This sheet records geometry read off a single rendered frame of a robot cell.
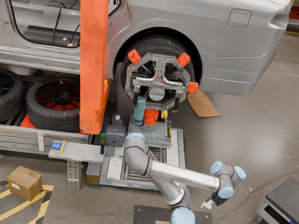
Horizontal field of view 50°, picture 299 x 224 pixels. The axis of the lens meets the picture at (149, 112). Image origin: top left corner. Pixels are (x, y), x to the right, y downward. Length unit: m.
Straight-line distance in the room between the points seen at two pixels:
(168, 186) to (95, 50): 1.03
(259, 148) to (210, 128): 0.59
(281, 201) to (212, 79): 1.17
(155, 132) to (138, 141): 1.41
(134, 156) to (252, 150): 2.18
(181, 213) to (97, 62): 1.16
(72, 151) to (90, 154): 0.14
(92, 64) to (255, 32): 1.36
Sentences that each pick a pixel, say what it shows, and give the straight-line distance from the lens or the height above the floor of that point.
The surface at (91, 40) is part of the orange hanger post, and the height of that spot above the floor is 1.37.
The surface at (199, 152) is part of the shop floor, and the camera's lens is 3.47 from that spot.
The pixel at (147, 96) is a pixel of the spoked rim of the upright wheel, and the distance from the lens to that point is 2.97.
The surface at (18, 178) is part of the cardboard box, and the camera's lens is 2.88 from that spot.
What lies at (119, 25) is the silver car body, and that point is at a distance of 2.74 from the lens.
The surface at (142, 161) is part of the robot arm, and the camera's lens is 1.75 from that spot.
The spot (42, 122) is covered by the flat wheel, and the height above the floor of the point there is 0.39.
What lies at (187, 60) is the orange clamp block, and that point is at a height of 1.13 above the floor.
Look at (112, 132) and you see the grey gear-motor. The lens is 2.90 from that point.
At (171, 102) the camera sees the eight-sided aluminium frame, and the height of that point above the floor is 0.68.
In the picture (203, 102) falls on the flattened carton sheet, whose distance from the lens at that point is 4.20.
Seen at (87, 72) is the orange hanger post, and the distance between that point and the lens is 2.34.
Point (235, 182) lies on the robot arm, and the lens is 2.11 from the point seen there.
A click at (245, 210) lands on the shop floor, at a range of 3.15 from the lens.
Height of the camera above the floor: 2.35
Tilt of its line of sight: 38 degrees down
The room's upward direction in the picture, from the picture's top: 10 degrees clockwise
